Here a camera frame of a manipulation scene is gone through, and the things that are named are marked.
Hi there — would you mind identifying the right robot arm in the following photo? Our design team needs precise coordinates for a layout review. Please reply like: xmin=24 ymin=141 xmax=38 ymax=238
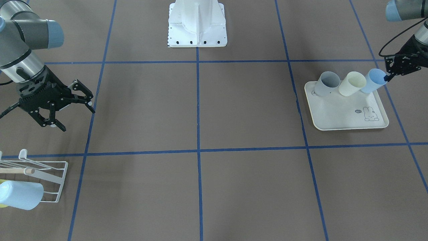
xmin=0 ymin=0 xmax=95 ymax=131

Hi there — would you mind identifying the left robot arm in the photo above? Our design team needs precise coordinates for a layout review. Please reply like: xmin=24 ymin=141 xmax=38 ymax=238
xmin=379 ymin=0 xmax=428 ymax=81

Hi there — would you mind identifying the pale yellow plastic cup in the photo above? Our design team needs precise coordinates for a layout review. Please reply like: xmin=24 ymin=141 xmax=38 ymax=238
xmin=338 ymin=71 xmax=366 ymax=97

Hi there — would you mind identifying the grey plastic cup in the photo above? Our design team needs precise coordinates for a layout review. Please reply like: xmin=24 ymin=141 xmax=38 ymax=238
xmin=314 ymin=71 xmax=341 ymax=96

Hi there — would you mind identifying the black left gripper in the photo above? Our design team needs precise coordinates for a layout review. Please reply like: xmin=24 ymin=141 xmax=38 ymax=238
xmin=384 ymin=35 xmax=428 ymax=82

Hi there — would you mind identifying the cream plastic tray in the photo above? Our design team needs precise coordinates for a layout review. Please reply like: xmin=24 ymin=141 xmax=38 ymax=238
xmin=304 ymin=81 xmax=390 ymax=131

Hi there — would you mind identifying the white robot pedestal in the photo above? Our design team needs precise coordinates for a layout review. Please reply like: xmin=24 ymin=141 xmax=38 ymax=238
xmin=167 ymin=0 xmax=228 ymax=48

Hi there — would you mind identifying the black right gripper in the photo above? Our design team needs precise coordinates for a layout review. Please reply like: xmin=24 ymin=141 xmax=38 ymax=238
xmin=17 ymin=65 xmax=96 ymax=132

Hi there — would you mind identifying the white wire cup rack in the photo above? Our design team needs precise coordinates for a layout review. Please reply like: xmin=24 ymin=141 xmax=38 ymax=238
xmin=0 ymin=149 xmax=69 ymax=203

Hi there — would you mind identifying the light blue plastic cup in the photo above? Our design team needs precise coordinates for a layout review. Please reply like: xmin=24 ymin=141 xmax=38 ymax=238
xmin=3 ymin=180 xmax=44 ymax=210

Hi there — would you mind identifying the yellow-green plastic cup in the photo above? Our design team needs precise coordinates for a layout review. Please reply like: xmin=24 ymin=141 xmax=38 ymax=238
xmin=0 ymin=179 xmax=10 ymax=208

